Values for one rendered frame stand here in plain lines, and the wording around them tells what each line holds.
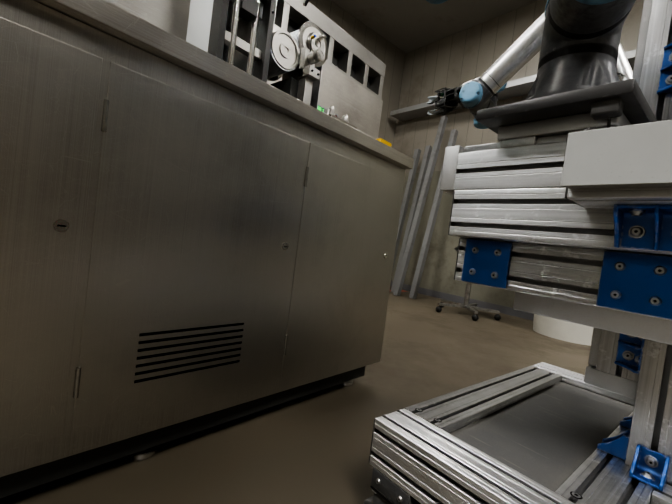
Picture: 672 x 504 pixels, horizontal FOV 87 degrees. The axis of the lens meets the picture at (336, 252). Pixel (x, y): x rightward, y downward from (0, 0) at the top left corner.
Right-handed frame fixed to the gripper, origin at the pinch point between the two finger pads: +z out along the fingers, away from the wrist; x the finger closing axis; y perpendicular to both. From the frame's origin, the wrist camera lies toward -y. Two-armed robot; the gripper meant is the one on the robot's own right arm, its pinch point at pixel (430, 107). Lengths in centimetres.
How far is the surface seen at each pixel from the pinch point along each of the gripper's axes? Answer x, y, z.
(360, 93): -23, -2, 53
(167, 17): -27, 101, 26
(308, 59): -10, 62, -1
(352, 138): 22, 62, -24
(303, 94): 2, 64, 0
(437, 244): 92, -222, 195
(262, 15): -14, 83, -12
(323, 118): 18, 74, -27
